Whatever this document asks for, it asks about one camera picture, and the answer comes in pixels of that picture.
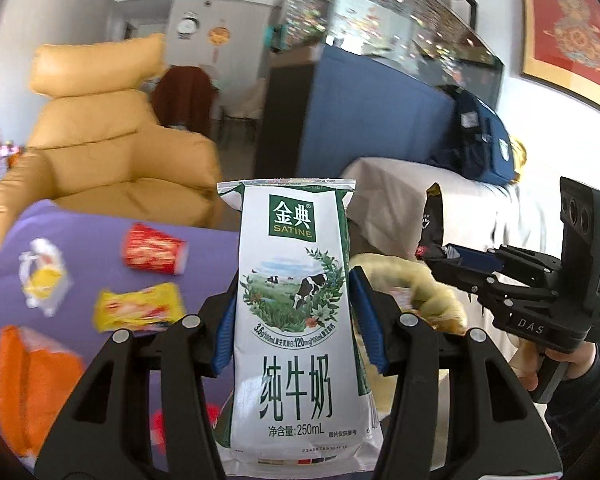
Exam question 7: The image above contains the red framed picture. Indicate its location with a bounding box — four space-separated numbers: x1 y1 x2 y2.
517 0 600 123

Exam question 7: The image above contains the white sofa cover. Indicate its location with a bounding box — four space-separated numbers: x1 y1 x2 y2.
340 156 568 283

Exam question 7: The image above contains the yellow leather armchair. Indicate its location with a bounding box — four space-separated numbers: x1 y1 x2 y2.
0 34 224 261

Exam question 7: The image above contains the glass fish tank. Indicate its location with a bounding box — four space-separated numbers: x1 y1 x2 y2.
265 0 504 111

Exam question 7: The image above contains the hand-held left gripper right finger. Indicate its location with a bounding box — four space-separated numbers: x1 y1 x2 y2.
349 266 565 480

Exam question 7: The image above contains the red hexagonal plastic container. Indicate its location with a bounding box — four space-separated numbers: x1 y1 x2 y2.
149 402 233 455

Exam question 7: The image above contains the white dining chair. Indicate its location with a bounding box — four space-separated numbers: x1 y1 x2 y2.
217 85 266 146

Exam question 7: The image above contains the person's right hand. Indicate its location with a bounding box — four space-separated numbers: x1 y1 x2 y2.
509 340 600 393

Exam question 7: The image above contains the red gold hanging ornament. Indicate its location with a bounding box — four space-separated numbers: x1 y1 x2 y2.
207 22 231 61

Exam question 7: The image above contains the red paper cup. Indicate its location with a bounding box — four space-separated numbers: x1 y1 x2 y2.
121 223 188 277

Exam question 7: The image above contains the blue backpack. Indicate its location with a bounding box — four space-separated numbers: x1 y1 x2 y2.
427 85 513 184

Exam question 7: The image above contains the yellow snack packet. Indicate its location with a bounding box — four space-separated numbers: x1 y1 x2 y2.
93 282 187 333

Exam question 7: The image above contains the orange wrapper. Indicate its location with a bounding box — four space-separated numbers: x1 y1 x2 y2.
0 325 88 461

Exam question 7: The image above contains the black wrapper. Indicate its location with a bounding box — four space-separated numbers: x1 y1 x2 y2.
414 182 446 261

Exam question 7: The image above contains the blue cloth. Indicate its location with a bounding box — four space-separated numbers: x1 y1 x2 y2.
300 42 456 181

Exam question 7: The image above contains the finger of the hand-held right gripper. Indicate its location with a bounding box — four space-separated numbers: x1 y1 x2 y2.
429 257 503 307
442 243 561 275

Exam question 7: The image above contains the panda wall clock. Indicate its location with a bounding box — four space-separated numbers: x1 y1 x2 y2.
176 11 199 38

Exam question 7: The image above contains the white milk pouch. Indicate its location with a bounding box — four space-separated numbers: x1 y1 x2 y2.
216 176 384 477

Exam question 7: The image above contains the brown chair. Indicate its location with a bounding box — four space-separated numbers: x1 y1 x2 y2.
150 65 216 138

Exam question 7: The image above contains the person's right forearm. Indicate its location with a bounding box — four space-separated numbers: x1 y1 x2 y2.
545 345 600 480

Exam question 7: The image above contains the purple tablecloth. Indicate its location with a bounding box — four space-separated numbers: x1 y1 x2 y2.
0 199 241 480

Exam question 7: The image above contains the small white yellow toy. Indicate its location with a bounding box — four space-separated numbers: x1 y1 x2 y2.
19 238 74 317

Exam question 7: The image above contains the black cabinet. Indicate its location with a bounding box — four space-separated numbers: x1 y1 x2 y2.
254 60 321 181

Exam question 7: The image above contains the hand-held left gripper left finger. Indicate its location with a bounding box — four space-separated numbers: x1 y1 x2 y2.
34 267 241 480

